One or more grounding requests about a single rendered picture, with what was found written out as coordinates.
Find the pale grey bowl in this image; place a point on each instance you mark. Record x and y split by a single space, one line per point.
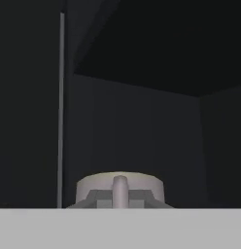
120 191

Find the dark cabinet door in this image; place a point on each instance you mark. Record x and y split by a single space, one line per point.
27 107

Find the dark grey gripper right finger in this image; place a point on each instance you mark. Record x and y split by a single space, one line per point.
141 196

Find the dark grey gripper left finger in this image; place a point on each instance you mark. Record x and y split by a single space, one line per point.
99 196

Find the dark cabinet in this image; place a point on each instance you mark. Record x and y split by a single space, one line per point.
138 123

